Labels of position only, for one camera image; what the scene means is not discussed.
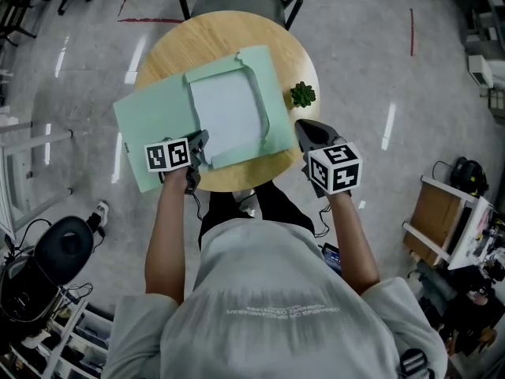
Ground white shelving unit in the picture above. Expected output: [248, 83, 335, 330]
[0, 290, 115, 379]

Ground person's black trousers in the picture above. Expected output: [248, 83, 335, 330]
[196, 179, 316, 252]

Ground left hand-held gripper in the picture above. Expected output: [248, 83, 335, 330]
[144, 129, 211, 196]

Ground white framed side table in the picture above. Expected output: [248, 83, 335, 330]
[0, 121, 74, 233]

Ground person's left forearm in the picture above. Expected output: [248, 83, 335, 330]
[144, 167, 190, 306]

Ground black bag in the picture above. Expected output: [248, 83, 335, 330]
[451, 156, 491, 197]

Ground person's right forearm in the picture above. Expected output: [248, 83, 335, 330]
[326, 190, 380, 295]

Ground white frame with brown board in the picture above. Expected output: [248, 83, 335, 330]
[402, 174, 495, 271]

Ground white boxy appliance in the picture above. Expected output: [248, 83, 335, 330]
[468, 55, 495, 88]

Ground small green potted plant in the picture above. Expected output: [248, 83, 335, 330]
[290, 81, 317, 109]

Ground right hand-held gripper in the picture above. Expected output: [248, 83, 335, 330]
[295, 118, 363, 199]

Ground black shoulder strap buckle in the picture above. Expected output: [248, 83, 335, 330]
[400, 348, 429, 377]

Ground round wooden table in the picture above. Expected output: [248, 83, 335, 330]
[135, 9, 320, 193]

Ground person's grey t-shirt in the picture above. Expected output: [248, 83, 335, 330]
[102, 219, 449, 379]

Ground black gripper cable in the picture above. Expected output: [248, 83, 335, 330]
[313, 201, 337, 237]
[189, 189, 207, 223]

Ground white A4 paper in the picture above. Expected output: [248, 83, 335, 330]
[189, 69, 264, 157]

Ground blue screen phone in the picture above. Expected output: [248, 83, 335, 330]
[321, 242, 344, 278]

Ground green folder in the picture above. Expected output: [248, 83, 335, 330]
[112, 44, 300, 194]

